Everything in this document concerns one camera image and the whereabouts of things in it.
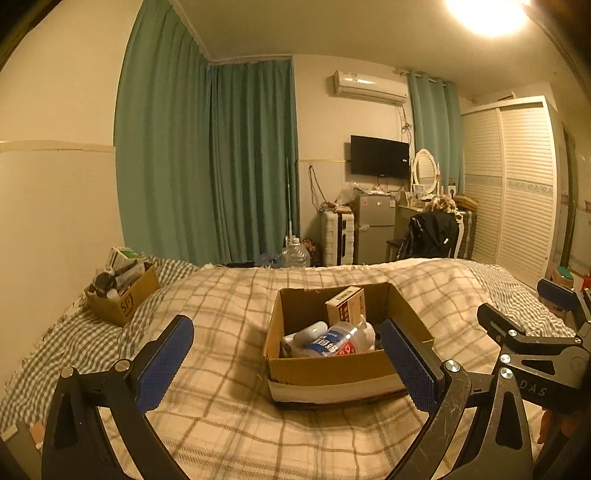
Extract black jacket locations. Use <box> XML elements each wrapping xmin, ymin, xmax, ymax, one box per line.
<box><xmin>397</xmin><ymin>211</ymin><xmax>461</xmax><ymax>260</ymax></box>

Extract white air conditioner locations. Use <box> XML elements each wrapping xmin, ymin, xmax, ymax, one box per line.
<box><xmin>329</xmin><ymin>70</ymin><xmax>409</xmax><ymax>107</ymax></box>

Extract white ribbed suitcase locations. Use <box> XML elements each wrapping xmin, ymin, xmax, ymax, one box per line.
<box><xmin>320</xmin><ymin>209</ymin><xmax>356</xmax><ymax>267</ymax></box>

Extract small cardboard box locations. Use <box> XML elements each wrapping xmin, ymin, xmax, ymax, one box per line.
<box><xmin>84</xmin><ymin>262</ymin><xmax>161</xmax><ymax>328</ymax></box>

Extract pleated green curtain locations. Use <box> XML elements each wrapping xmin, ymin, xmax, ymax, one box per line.
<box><xmin>208</xmin><ymin>58</ymin><xmax>301</xmax><ymax>267</ymax></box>

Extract person's right hand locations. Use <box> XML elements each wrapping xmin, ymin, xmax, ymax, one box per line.
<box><xmin>539</xmin><ymin>408</ymin><xmax>570</xmax><ymax>457</ymax></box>

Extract green white carton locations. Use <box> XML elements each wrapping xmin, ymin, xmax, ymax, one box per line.
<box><xmin>107</xmin><ymin>247</ymin><xmax>145</xmax><ymax>274</ymax></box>

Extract clear water jug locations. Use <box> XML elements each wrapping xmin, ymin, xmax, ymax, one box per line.
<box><xmin>281</xmin><ymin>236</ymin><xmax>311</xmax><ymax>269</ymax></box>

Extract white louvred wardrobe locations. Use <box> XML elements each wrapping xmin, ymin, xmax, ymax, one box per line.
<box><xmin>461</xmin><ymin>96</ymin><xmax>568</xmax><ymax>288</ymax></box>

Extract black wall television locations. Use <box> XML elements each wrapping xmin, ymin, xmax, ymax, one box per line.
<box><xmin>349</xmin><ymin>135</ymin><xmax>411</xmax><ymax>180</ymax></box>

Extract brown barcode carton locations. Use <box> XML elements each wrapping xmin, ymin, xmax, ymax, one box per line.
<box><xmin>324</xmin><ymin>286</ymin><xmax>366</xmax><ymax>327</ymax></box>

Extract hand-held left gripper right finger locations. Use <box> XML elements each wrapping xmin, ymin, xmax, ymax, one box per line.
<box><xmin>381</xmin><ymin>318</ymin><xmax>539</xmax><ymax>480</ymax></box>

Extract grey small fridge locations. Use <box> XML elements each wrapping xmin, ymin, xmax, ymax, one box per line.
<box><xmin>353</xmin><ymin>193</ymin><xmax>398</xmax><ymax>265</ymax></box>

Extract white oval mirror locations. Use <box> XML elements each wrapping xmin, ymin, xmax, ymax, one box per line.
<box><xmin>412</xmin><ymin>148</ymin><xmax>441</xmax><ymax>195</ymax></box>

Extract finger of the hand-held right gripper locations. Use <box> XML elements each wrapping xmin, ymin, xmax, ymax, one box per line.
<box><xmin>477</xmin><ymin>302</ymin><xmax>536</xmax><ymax>344</ymax></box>
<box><xmin>537</xmin><ymin>278</ymin><xmax>591</xmax><ymax>325</ymax></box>

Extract ceiling lamp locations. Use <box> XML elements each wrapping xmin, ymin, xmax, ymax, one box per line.
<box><xmin>444</xmin><ymin>0</ymin><xmax>533</xmax><ymax>36</ymax></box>

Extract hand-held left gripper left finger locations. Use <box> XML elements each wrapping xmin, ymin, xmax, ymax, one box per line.
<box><xmin>41</xmin><ymin>315</ymin><xmax>195</xmax><ymax>480</ymax></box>

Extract green checked bed sheet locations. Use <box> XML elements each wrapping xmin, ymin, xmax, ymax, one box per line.
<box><xmin>0</xmin><ymin>255</ymin><xmax>575</xmax><ymax>418</ymax></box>

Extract wide green curtain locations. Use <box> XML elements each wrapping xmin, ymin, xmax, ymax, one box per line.
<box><xmin>113</xmin><ymin>0</ymin><xmax>214</xmax><ymax>267</ymax></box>

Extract brown suitcase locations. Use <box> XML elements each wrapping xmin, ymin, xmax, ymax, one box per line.
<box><xmin>455</xmin><ymin>196</ymin><xmax>479</xmax><ymax>260</ymax></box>

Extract dark bottles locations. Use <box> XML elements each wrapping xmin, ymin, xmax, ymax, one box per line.
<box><xmin>92</xmin><ymin>271</ymin><xmax>122</xmax><ymax>296</ymax></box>

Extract narrow green curtain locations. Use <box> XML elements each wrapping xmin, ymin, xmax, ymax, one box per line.
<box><xmin>407</xmin><ymin>71</ymin><xmax>464</xmax><ymax>195</ymax></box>

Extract blond curly wig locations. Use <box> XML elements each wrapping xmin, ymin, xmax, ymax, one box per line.
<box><xmin>425</xmin><ymin>195</ymin><xmax>459</xmax><ymax>216</ymax></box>

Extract large cardboard box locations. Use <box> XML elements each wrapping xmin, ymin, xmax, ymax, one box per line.
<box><xmin>263</xmin><ymin>281</ymin><xmax>435</xmax><ymax>408</ymax></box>

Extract white pole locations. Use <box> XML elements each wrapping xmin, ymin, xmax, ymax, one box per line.
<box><xmin>283</xmin><ymin>157</ymin><xmax>295</xmax><ymax>241</ymax></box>

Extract white dressing table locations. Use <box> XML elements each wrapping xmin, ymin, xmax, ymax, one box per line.
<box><xmin>387</xmin><ymin>203</ymin><xmax>428</xmax><ymax>264</ymax></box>

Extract clear water bottle blue label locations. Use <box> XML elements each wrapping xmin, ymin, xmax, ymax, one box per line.
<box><xmin>302</xmin><ymin>320</ymin><xmax>378</xmax><ymax>359</ymax></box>

